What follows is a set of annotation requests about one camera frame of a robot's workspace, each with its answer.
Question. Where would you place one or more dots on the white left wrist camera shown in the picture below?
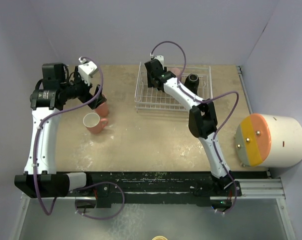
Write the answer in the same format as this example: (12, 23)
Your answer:
(87, 69)

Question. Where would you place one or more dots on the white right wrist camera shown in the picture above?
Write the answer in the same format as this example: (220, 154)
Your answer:
(160, 58)

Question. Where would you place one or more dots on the white wire dish rack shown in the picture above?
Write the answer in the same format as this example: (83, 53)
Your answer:
(147, 98)

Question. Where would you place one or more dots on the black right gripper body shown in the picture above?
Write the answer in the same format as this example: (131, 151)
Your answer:
(164, 69)

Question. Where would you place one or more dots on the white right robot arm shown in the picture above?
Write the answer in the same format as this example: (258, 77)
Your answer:
(202, 116)

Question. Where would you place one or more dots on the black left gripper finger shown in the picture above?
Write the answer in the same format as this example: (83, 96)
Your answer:
(94, 102)
(98, 91)

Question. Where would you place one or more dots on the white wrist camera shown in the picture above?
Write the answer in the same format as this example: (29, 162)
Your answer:
(87, 69)
(160, 58)

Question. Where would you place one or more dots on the yellow round object at bottom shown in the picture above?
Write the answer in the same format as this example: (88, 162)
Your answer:
(159, 237)

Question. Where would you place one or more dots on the salmon pink cup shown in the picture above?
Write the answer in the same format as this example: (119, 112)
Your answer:
(102, 109)

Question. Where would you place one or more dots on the cream cylinder with orange lid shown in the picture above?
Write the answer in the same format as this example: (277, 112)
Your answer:
(269, 141)

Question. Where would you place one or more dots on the salmon pink mug with handle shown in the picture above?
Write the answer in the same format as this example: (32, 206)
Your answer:
(94, 123)

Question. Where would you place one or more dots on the light pink mug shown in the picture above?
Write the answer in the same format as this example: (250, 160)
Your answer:
(176, 71)

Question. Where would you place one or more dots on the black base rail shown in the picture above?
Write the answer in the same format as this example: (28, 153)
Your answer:
(155, 187)

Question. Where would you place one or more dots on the black mug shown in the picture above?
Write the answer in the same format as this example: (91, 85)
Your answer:
(192, 83)

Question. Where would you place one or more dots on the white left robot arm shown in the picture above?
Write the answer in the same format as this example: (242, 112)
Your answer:
(57, 86)

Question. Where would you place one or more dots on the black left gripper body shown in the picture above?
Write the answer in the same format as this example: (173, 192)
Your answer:
(77, 89)

